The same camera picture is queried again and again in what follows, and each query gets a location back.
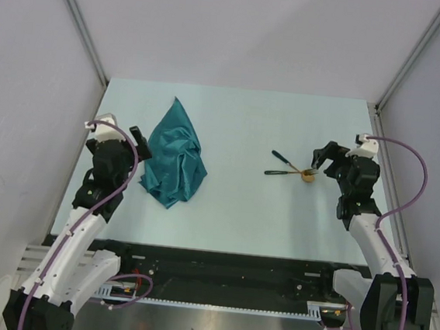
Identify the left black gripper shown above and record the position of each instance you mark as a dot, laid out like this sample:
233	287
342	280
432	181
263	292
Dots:
144	152

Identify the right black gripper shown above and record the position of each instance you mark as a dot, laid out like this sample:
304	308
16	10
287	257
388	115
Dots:
329	152

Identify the teal cloth napkin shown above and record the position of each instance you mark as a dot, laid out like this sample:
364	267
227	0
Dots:
176	169

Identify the gold spoon green handle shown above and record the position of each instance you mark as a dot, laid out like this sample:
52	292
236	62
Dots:
305	176

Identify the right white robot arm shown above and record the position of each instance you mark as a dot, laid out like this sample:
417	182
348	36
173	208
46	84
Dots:
393	297

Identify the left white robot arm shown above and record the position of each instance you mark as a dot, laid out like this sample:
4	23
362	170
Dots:
63	282

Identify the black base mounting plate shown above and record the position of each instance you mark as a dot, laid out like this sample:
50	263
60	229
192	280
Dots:
227	280

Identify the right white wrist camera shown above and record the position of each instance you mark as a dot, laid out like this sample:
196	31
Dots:
367	147

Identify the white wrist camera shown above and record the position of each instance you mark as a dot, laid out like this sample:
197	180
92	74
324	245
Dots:
104	127
367	147

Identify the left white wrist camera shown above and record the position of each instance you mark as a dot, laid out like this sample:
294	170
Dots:
104	127

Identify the aluminium front rail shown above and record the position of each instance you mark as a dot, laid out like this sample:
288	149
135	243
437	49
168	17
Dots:
34	255

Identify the right aluminium frame post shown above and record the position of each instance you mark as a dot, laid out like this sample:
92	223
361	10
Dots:
411	59

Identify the aluminium frame post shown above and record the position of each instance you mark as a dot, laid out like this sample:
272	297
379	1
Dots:
411	59
75	12

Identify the left aluminium frame post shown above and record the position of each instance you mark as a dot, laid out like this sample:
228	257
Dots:
75	12

